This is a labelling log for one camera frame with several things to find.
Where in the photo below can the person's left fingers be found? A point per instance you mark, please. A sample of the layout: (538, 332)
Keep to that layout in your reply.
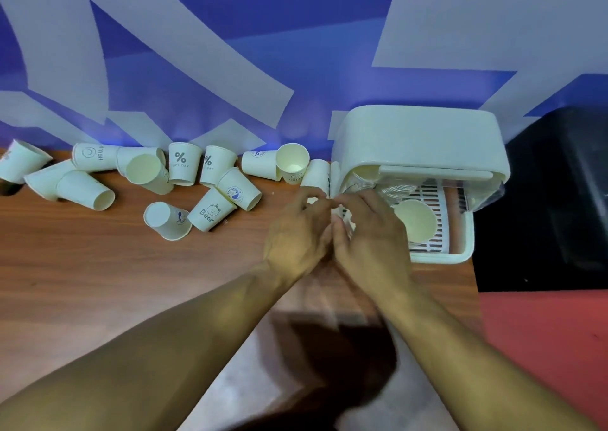
(308, 195)

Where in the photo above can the nested stack of paper cups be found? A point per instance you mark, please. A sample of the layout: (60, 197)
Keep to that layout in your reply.
(396, 191)

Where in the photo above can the row of printed paper cups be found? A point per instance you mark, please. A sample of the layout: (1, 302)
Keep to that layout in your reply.
(185, 162)

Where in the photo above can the person's right hand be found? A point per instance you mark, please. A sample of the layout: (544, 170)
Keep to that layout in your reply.
(375, 245)

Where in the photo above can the person's right thumb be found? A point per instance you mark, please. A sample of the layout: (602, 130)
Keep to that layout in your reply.
(339, 238)

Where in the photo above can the white slatted drain tray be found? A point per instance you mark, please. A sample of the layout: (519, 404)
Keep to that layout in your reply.
(439, 202)

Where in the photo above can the person's left forearm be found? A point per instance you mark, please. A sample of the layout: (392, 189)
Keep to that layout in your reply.
(156, 354)

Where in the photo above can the plain white paper cup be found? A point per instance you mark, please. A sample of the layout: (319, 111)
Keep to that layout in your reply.
(346, 217)
(417, 221)

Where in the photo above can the person's right forearm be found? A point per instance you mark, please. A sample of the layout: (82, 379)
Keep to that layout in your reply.
(456, 364)

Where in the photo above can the white plastic cup storage box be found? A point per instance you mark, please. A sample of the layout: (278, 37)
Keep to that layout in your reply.
(418, 136)

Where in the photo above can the person's left hand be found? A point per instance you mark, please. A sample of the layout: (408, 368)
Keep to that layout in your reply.
(294, 240)

